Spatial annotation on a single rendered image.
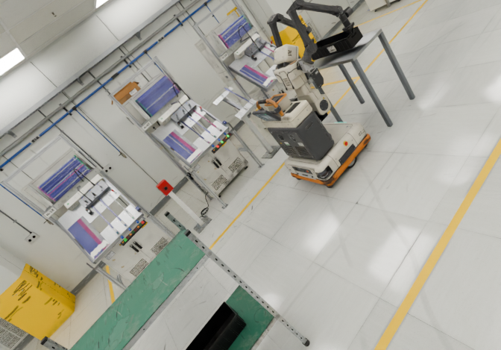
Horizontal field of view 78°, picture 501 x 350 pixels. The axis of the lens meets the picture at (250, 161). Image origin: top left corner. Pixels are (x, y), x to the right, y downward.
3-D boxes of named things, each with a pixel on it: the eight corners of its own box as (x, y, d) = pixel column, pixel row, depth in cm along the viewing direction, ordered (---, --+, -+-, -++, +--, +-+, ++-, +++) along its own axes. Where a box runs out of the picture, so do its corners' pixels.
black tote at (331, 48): (313, 60, 328) (307, 51, 324) (322, 50, 332) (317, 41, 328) (353, 48, 277) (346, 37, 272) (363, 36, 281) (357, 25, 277)
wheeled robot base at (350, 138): (332, 189, 279) (317, 170, 270) (292, 178, 336) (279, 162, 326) (374, 139, 296) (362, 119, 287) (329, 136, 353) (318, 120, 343)
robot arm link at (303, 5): (291, 10, 265) (296, 4, 254) (291, 3, 265) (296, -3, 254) (337, 17, 274) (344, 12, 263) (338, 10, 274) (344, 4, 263)
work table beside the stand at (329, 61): (391, 127, 300) (352, 58, 270) (340, 126, 362) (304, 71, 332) (415, 97, 311) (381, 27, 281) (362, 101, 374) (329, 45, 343)
